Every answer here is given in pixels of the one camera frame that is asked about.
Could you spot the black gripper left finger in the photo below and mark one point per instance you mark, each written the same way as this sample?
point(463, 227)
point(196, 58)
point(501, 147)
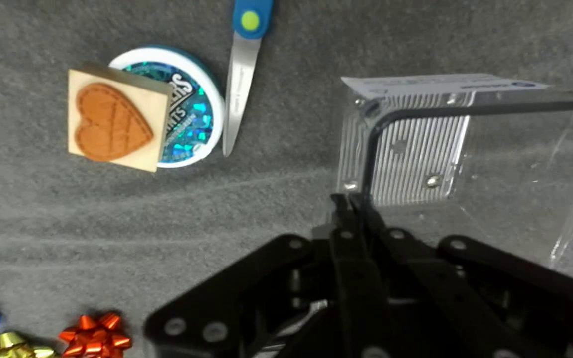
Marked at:
point(288, 298)

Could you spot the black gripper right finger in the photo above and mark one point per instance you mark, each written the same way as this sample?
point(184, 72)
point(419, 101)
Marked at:
point(487, 298)

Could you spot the teal round mint tin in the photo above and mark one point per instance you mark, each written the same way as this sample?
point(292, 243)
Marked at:
point(194, 111)

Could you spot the wooden heart stamp block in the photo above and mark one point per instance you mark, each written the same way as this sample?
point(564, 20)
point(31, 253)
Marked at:
point(115, 121)

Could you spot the grey tablecloth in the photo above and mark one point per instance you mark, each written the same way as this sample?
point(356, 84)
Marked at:
point(234, 219)

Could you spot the red gift bow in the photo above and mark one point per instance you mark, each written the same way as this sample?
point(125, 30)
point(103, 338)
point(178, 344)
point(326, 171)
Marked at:
point(97, 336)

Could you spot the gold gift bow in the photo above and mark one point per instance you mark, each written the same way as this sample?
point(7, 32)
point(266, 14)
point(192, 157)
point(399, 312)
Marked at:
point(19, 346)

